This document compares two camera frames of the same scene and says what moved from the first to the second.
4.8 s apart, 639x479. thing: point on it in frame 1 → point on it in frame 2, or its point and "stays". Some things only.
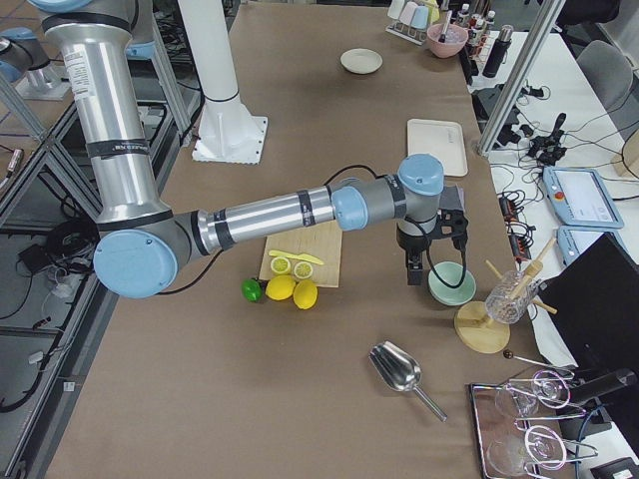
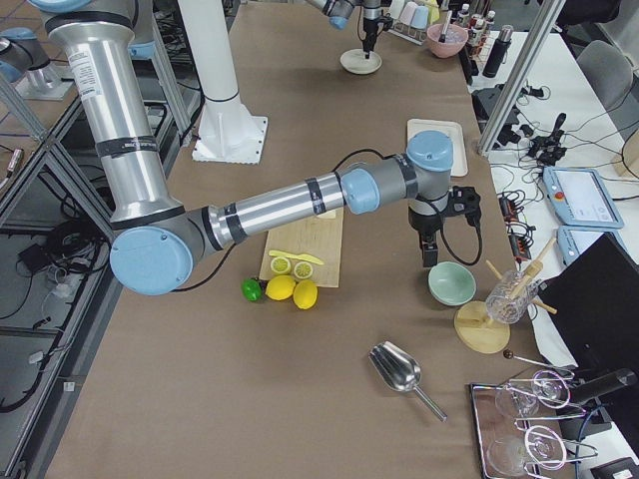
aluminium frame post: [519, 76] stays
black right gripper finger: [414, 266] → [429, 249]
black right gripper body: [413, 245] → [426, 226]
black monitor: [596, 297] stays
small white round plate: [361, 61] stays
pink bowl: [455, 38] stays
